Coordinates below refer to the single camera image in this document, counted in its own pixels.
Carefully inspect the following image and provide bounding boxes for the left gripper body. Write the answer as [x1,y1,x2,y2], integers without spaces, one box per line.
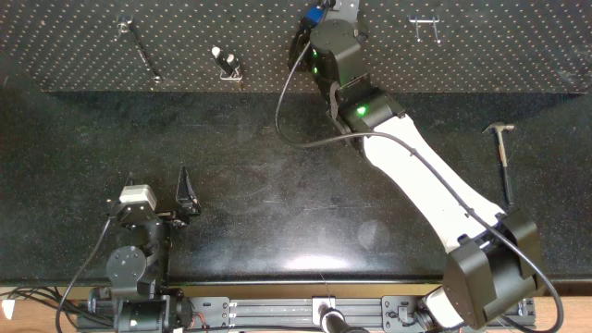
[108,202,203,230]

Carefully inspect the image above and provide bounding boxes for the black and white pliers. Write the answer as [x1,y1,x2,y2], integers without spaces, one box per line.
[210,44,244,92]

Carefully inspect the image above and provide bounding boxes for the black pegboard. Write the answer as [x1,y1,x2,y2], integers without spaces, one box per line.
[0,0,592,95]

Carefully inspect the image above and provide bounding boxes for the wrench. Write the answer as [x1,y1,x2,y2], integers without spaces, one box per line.
[115,17,166,84]

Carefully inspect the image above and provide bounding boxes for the hammer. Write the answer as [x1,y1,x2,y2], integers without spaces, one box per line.
[481,121,516,207]

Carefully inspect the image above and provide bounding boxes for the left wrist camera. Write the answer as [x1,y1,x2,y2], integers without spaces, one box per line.
[118,184,159,210]

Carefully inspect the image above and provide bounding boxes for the black cable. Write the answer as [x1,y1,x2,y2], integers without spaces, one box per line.
[55,216,115,333]
[274,40,566,333]

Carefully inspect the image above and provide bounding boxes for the mounting rail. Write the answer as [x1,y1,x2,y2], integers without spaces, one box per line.
[76,286,537,333]

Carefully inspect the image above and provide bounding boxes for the bundle of black cables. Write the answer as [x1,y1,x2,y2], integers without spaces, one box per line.
[0,285,93,327]

